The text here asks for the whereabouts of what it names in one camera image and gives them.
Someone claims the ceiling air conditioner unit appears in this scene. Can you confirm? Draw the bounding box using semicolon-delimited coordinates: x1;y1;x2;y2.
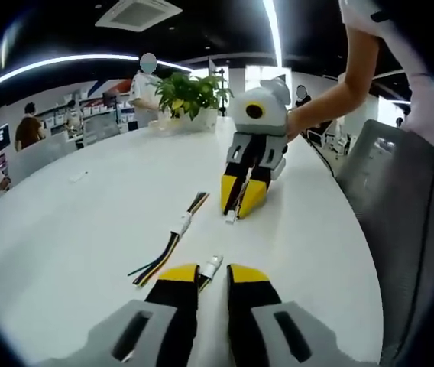
94;0;184;34

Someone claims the straight ceiling light strip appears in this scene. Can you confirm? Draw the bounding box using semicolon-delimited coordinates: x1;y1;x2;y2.
261;0;286;67

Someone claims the grey office chair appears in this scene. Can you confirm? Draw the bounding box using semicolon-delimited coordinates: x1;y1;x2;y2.
334;119;434;367

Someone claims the long curved ceiling light strip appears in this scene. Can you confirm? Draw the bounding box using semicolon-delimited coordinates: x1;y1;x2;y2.
0;53;194;92

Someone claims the white JST connector with wires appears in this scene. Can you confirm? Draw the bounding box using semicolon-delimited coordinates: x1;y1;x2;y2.
196;253;225;292

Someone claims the joined multicolour JST connector harness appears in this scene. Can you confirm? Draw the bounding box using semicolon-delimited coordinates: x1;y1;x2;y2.
126;190;211;287

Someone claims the person's right hand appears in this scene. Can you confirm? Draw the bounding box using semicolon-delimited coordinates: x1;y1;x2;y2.
285;104;326;143

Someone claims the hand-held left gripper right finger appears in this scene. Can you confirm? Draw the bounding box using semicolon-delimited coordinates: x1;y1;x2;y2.
226;262;379;367

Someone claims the person's light shirt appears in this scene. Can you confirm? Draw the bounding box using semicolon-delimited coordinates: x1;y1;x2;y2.
338;0;434;161

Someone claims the monitor on black stand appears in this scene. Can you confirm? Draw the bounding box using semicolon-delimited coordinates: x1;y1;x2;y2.
208;66;228;116

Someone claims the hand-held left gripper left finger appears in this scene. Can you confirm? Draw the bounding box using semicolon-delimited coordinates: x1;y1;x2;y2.
37;262;202;367

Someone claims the clear plastic tray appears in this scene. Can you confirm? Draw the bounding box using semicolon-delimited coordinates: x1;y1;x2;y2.
147;118;188;138

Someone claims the white mesh office chair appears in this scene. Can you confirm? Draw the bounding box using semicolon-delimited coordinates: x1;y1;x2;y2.
82;118;121;147

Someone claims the white desk partition panel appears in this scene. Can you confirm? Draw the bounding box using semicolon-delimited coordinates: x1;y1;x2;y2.
9;131;77;185

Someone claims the green potted plant white pot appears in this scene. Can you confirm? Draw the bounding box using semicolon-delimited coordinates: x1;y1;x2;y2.
153;72;234;133

